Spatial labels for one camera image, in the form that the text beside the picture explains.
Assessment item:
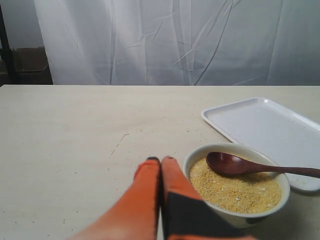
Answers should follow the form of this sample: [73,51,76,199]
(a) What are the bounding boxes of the white fabric backdrop curtain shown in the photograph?
[34,0,320,86]

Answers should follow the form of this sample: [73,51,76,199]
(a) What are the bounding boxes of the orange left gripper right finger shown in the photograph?
[161,156,255,240]

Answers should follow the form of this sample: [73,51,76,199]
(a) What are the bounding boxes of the tan granular powder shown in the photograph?
[189,158,282,214]

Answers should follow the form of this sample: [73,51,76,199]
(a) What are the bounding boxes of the white rectangular plastic tray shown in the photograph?
[201,97,320,193]

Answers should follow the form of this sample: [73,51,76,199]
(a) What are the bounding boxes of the dark brown wooden spoon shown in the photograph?
[205,152,320,179]

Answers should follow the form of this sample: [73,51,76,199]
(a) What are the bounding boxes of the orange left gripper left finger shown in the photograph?
[70,157,161,240]

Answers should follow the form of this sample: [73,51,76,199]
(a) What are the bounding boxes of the brown cardboard box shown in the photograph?
[12,46,53,85]

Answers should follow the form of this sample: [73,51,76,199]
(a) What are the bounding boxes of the white ceramic bowl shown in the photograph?
[182,142,290,228]

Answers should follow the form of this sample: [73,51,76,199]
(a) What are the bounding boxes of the black metal frame post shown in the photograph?
[0,7,19,84]

